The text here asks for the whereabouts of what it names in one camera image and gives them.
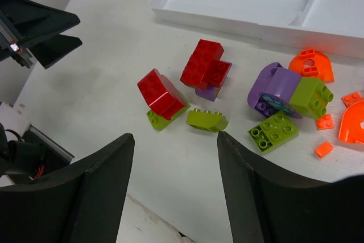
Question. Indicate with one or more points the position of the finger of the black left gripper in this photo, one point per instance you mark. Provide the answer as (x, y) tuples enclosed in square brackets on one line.
[(50, 51), (31, 23)]

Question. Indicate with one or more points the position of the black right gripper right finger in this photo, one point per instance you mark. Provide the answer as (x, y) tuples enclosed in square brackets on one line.
[(267, 203)]

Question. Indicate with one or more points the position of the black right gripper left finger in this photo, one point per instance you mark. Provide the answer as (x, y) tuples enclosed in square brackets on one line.
[(82, 202)]

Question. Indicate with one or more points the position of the large purple rounded lego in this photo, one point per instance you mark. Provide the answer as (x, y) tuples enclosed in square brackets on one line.
[(272, 91)]

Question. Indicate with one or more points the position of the red curved lego brick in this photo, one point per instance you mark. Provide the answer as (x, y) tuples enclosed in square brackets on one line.
[(161, 95)]

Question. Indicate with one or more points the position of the red long lego brick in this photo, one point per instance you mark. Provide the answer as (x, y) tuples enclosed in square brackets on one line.
[(200, 67)]

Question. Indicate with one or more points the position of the small purple lego brick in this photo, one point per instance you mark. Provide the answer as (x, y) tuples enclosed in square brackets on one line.
[(210, 93)]

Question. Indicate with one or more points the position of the red square lego brick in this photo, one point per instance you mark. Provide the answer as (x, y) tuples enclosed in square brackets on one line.
[(218, 73)]

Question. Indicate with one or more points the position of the green flat square lego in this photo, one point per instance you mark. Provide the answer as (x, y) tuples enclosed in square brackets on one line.
[(273, 132)]

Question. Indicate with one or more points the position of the small orange lego tile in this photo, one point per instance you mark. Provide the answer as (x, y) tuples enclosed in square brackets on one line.
[(323, 149)]

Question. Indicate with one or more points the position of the green sloped lego brick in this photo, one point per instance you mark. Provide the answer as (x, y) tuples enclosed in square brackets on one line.
[(206, 120)]

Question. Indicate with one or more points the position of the small orange lego plate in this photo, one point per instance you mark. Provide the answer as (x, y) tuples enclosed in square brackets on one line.
[(325, 122)]

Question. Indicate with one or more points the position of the orange curved lego piece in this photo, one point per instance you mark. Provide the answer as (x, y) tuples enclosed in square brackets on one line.
[(351, 130)]

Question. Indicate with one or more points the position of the orange lego plate right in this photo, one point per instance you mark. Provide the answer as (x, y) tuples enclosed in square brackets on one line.
[(351, 99)]

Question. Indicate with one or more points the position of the orange arch lego piece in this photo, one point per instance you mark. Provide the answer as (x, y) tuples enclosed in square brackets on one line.
[(311, 63)]

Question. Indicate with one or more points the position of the white divided sorting tray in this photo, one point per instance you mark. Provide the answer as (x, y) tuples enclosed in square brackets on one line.
[(332, 26)]

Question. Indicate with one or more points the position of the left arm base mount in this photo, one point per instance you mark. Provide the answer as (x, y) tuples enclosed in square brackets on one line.
[(31, 155)]

